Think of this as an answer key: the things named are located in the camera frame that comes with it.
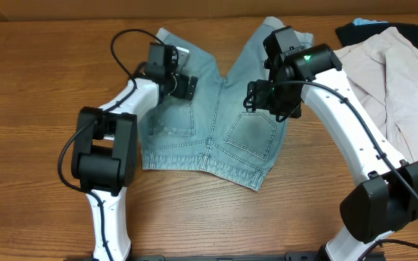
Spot small blue cloth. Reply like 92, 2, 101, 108
352, 17, 388, 26

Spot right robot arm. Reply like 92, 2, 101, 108
243, 27, 418, 261

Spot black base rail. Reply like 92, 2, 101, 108
63, 249, 387, 261

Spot light blue denim shorts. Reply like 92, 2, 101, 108
136, 16, 315, 193

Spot beige folded garment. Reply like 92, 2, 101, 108
335, 27, 418, 162

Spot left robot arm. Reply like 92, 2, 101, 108
69, 43, 197, 260

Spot black folded garment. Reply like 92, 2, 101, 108
335, 21, 418, 102

